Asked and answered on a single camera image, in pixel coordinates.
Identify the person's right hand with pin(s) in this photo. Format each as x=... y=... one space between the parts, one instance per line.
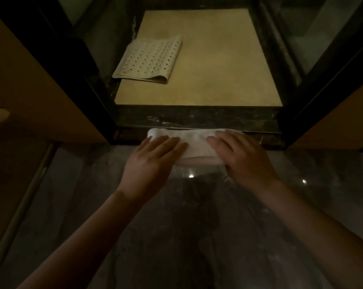
x=247 y=162

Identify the person's left hand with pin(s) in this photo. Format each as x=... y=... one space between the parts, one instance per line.
x=148 y=171

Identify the white towel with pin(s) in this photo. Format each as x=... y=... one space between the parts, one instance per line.
x=196 y=144

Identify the person's left forearm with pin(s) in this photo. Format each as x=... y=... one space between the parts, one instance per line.
x=85 y=246

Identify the person's right forearm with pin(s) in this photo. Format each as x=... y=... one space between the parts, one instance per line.
x=320 y=237

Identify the black marble threshold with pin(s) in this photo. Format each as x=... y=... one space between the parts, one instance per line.
x=199 y=117

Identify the perforated white bath mat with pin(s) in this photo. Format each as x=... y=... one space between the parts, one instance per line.
x=148 y=58

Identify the black door frame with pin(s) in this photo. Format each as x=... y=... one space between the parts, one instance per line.
x=73 y=72

